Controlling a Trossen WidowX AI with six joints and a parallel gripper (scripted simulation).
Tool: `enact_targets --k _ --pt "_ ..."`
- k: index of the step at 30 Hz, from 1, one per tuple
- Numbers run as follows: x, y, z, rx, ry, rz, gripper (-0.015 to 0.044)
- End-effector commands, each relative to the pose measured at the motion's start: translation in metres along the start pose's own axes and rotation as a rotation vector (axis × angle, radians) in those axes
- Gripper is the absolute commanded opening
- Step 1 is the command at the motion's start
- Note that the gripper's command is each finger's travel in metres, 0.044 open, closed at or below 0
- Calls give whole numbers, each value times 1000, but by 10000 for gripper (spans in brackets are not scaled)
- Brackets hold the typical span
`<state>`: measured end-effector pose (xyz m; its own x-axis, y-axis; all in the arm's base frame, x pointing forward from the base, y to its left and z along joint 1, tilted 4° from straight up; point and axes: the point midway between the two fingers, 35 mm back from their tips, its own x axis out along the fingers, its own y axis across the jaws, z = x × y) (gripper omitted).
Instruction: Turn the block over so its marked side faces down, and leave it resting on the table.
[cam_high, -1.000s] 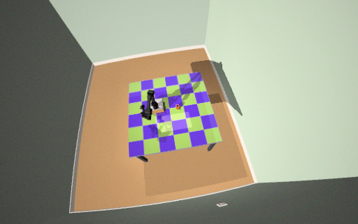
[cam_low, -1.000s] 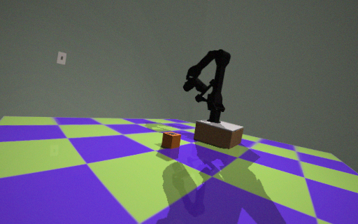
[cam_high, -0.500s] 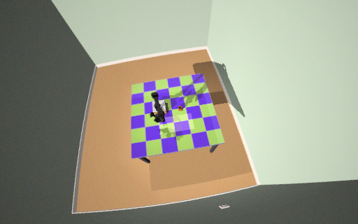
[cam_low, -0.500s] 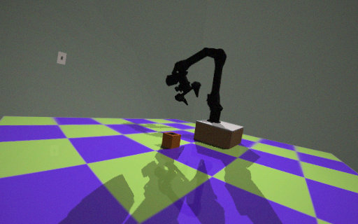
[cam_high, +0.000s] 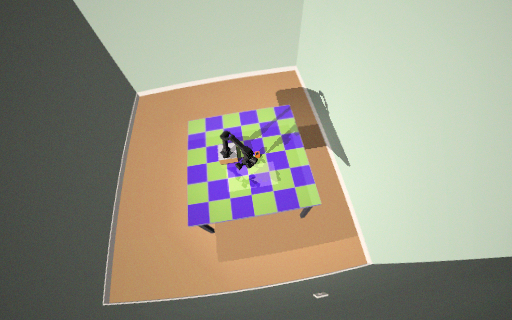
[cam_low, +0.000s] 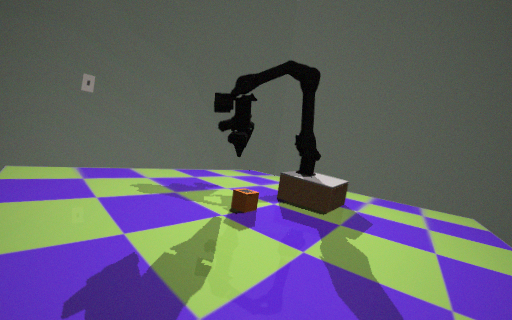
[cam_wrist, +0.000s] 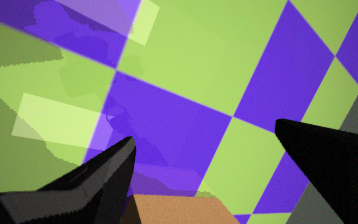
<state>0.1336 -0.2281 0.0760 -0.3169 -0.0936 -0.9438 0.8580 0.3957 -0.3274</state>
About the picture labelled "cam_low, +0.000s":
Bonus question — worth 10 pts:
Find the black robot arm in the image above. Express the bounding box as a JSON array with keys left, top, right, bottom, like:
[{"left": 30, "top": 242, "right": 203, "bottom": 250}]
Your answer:
[{"left": 214, "top": 61, "right": 321, "bottom": 176}]

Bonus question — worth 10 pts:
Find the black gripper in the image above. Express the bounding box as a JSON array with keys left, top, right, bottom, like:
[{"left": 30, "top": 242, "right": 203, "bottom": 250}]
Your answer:
[{"left": 228, "top": 113, "right": 254, "bottom": 157}]

